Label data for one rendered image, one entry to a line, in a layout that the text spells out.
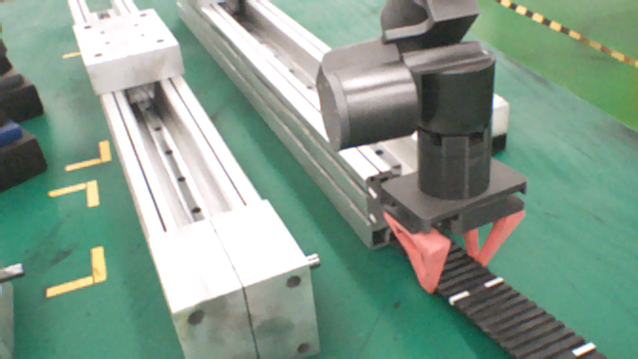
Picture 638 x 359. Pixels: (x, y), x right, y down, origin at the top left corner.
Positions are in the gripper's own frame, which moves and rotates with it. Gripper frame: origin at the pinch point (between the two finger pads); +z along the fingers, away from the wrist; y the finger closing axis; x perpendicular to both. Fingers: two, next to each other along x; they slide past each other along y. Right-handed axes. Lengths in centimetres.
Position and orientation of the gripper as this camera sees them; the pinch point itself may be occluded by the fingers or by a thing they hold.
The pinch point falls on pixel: (452, 271)
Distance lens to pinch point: 56.5
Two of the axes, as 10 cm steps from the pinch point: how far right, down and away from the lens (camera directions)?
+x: 4.5, 4.1, -8.0
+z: 1.0, 8.6, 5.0
